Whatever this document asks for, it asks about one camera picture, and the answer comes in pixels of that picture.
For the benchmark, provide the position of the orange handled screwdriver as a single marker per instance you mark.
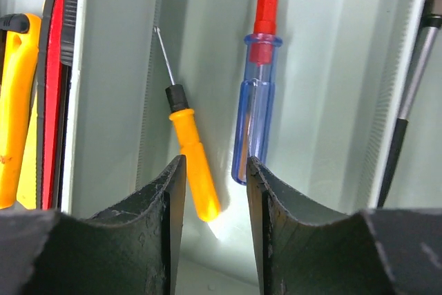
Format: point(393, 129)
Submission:
point(205, 198)

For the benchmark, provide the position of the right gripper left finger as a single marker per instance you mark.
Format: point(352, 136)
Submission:
point(132, 247)

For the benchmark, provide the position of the red handled screwdriver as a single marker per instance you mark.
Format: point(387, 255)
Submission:
point(54, 71)

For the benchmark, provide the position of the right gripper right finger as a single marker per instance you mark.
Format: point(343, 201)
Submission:
point(303, 247)

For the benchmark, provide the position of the black handled tool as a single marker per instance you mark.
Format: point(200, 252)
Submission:
point(430, 25)

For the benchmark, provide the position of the blue red screwdriver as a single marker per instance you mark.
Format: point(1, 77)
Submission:
point(256, 90)

